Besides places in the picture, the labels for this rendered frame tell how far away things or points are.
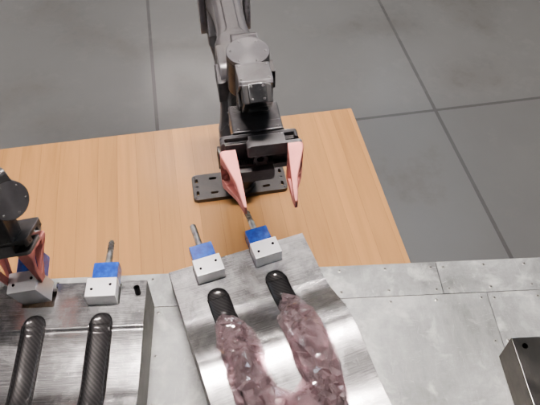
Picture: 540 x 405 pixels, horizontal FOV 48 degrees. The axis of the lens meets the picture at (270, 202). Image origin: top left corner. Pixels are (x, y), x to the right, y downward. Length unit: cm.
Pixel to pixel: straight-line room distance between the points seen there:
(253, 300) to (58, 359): 33
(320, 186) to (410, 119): 143
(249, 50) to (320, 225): 53
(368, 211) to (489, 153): 142
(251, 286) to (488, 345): 43
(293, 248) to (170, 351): 29
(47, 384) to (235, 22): 63
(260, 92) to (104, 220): 63
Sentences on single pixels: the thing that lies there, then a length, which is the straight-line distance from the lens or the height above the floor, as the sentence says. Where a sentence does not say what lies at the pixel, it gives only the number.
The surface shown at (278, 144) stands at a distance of 77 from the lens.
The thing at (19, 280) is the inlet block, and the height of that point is 95.
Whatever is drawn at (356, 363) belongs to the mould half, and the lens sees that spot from 99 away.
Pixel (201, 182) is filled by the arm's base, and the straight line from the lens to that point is 130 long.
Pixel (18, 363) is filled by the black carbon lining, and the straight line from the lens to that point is 106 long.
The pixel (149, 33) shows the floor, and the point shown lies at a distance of 317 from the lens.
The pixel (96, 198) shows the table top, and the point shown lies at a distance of 133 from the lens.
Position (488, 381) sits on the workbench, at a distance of 112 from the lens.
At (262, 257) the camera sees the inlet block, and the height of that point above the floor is 88.
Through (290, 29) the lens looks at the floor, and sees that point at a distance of 314.
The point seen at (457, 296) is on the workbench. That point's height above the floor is 80.
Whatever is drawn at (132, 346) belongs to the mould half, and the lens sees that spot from 102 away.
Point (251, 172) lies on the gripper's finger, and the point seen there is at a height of 118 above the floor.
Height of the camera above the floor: 178
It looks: 50 degrees down
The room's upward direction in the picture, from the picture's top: straight up
